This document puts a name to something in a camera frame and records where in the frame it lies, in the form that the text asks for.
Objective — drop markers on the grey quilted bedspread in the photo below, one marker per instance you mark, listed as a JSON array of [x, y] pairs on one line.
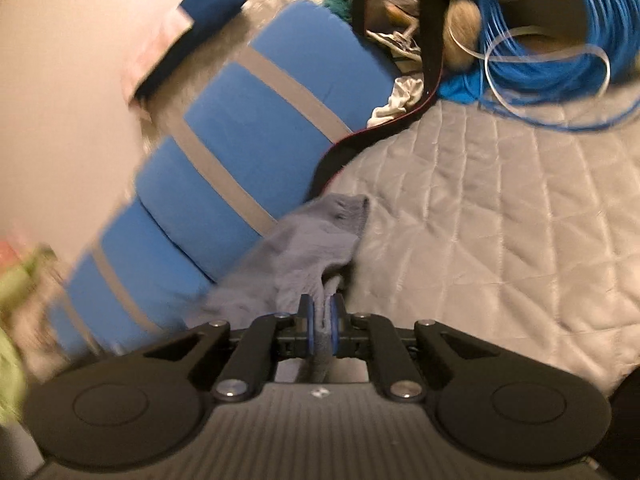
[[521, 236]]

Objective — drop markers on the teal yarn cloth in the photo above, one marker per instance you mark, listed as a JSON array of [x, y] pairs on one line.
[[341, 8]]

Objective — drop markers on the bright blue cloth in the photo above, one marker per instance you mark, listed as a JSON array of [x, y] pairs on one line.
[[465, 88]]

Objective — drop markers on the tan fuzzy plush ball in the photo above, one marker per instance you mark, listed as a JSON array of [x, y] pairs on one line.
[[461, 33]]

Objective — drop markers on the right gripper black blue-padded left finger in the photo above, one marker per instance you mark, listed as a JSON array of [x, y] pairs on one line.
[[255, 352]]

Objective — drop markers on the blue pillow right grey-striped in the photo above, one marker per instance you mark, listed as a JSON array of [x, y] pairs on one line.
[[243, 155]]

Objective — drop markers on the grey fleece garment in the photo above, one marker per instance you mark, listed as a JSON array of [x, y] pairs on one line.
[[305, 254]]

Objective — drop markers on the green blanket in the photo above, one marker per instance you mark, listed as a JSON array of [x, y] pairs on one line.
[[19, 328]]

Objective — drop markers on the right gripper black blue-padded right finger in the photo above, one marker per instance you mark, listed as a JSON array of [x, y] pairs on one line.
[[389, 352]]

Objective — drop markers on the white crumpled cloth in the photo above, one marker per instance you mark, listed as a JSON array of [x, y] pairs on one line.
[[406, 93]]

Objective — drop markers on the dark blue folded cloth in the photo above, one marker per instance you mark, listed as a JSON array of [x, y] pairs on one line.
[[177, 35]]

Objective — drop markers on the black bag red trim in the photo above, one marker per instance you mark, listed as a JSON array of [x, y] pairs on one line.
[[411, 32]]

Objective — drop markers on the blue pillow left grey-striped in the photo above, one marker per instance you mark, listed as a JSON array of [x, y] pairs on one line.
[[132, 286]]

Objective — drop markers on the blue pillow grey-striped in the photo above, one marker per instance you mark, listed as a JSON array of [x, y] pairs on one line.
[[132, 286], [243, 155]]

